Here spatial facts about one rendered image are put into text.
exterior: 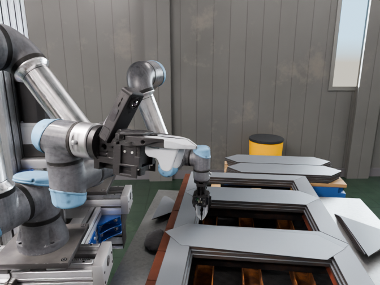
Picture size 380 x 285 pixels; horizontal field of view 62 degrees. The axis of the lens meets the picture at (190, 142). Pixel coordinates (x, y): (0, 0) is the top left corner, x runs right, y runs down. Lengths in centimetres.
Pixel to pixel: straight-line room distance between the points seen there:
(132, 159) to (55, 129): 19
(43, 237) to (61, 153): 42
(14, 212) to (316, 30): 396
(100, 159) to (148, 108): 66
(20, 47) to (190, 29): 326
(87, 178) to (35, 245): 38
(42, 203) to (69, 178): 31
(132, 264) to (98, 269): 53
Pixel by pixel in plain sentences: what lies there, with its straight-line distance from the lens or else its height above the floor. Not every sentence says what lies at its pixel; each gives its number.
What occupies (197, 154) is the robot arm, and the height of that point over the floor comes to 119.
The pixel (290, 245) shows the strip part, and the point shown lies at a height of 86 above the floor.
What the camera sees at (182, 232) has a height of 86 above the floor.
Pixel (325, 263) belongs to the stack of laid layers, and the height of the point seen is 83.
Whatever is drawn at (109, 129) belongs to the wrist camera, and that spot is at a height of 147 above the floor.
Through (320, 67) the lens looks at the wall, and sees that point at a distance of 442.
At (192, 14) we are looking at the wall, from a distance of 408.
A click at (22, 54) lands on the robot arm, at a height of 161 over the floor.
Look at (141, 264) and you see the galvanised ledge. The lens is 158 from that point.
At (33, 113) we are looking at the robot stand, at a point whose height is 141.
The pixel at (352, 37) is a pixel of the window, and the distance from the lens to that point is 456.
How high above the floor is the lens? 160
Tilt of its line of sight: 15 degrees down
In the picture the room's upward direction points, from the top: straight up
